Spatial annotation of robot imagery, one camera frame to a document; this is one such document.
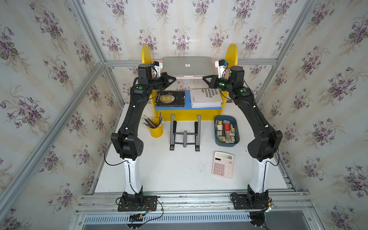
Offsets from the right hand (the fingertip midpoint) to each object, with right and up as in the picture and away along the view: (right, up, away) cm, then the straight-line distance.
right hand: (205, 77), depth 78 cm
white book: (+5, -8, +21) cm, 23 cm away
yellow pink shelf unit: (-10, -20, +30) cm, 37 cm away
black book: (-22, -9, +23) cm, 33 cm away
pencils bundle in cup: (-35, -26, +14) cm, 46 cm away
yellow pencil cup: (-30, -32, +20) cm, 49 cm away
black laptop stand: (-11, -36, +15) cm, 40 cm away
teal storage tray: (+24, -25, +24) cm, 42 cm away
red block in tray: (+20, -29, +25) cm, 43 cm away
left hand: (-14, -1, -1) cm, 14 cm away
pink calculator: (+12, -51, +7) cm, 53 cm away
